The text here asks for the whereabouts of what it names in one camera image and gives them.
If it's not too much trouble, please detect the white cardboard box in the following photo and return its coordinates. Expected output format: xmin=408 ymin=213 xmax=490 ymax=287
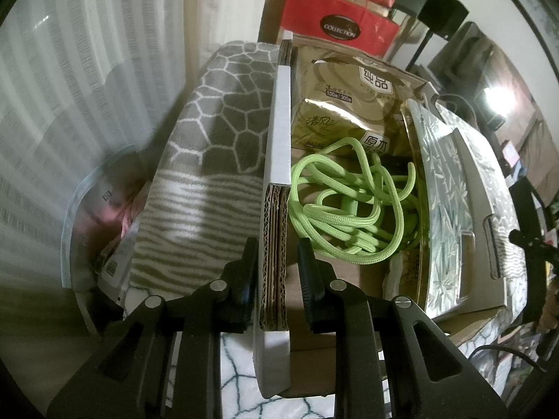
xmin=250 ymin=30 xmax=510 ymax=399

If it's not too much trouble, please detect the gold tissue pack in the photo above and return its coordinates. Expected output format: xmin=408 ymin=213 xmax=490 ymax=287
xmin=289 ymin=47 xmax=423 ymax=159

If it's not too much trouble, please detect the brown sofa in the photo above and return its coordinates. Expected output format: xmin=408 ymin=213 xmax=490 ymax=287
xmin=449 ymin=21 xmax=559 ymax=176

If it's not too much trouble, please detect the green cable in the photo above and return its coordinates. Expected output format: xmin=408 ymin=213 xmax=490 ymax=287
xmin=287 ymin=137 xmax=419 ymax=265

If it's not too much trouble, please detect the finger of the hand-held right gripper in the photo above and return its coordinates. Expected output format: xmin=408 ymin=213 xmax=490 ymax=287
xmin=508 ymin=228 xmax=559 ymax=268

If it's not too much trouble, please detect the framed wall painting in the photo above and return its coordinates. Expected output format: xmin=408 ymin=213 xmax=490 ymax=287
xmin=486 ymin=0 xmax=559 ymax=55

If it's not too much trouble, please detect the silver bamboo-print foil packet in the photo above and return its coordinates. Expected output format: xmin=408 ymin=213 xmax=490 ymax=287
xmin=399 ymin=97 xmax=504 ymax=320

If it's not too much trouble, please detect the black speaker stand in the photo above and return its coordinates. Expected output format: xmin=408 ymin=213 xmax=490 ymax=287
xmin=403 ymin=16 xmax=431 ymax=71

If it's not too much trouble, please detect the plastic bag with pink contents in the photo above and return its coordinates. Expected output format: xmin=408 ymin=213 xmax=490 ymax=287
xmin=60 ymin=147 xmax=146 ymax=316

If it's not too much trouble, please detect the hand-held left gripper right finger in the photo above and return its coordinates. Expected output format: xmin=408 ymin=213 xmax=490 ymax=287
xmin=297 ymin=238 xmax=510 ymax=419

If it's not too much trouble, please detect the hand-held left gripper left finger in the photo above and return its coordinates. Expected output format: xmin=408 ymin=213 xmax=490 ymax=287
xmin=47 ymin=237 xmax=259 ymax=419

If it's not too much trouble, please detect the black device with light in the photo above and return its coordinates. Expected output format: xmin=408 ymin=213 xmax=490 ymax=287
xmin=473 ymin=82 xmax=513 ymax=130

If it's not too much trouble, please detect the grey white patterned blanket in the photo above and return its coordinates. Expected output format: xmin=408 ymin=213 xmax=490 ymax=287
xmin=123 ymin=39 xmax=559 ymax=419

